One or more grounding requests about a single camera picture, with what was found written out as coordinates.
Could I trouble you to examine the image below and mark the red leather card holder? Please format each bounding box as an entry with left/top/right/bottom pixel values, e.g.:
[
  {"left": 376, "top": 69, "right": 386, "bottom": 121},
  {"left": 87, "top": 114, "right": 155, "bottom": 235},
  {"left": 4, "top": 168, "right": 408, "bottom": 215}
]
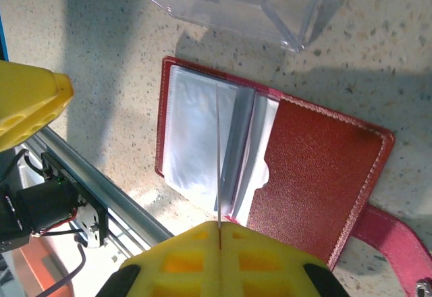
[{"left": 154, "top": 55, "right": 432, "bottom": 297}]

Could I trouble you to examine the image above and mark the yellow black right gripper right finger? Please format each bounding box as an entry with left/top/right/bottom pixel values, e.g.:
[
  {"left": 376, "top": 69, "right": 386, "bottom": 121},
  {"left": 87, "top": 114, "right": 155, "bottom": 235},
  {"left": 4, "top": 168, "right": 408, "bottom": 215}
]
[{"left": 219, "top": 221, "right": 352, "bottom": 297}]

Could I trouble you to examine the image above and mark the wide aluminium base rail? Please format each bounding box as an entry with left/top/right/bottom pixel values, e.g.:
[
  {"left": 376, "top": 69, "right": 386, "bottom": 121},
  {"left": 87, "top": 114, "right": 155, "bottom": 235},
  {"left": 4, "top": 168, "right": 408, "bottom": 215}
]
[{"left": 20, "top": 126, "right": 175, "bottom": 261}]

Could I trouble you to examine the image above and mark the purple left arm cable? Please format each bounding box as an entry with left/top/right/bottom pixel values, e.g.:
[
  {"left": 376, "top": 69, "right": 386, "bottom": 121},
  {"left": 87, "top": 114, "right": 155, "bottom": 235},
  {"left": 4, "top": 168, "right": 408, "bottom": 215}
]
[{"left": 35, "top": 242, "right": 87, "bottom": 297}]

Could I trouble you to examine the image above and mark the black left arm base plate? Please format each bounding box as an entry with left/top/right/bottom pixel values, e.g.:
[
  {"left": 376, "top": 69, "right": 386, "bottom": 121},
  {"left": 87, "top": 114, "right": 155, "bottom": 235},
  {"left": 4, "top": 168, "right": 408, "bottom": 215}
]
[{"left": 40, "top": 151, "right": 109, "bottom": 249}]

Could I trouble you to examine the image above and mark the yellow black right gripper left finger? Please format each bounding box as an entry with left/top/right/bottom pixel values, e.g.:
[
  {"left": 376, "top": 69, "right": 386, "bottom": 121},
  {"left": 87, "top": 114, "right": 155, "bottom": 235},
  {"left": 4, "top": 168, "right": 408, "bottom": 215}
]
[{"left": 97, "top": 221, "right": 221, "bottom": 297}]

